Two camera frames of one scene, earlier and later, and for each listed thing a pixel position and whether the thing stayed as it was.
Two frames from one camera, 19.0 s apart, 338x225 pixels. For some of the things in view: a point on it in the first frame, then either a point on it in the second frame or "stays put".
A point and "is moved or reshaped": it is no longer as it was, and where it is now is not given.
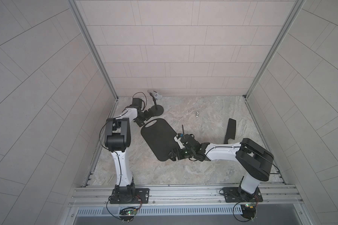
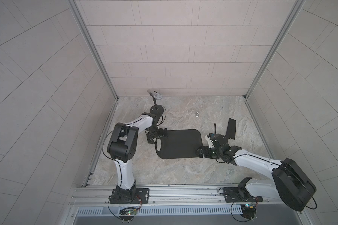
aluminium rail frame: x=97 y=196 stays put
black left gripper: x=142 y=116 to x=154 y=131
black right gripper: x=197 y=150 to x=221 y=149
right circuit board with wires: x=248 y=210 stays put
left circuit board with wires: x=126 y=213 stays put
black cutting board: x=160 y=138 is moved or reshaped
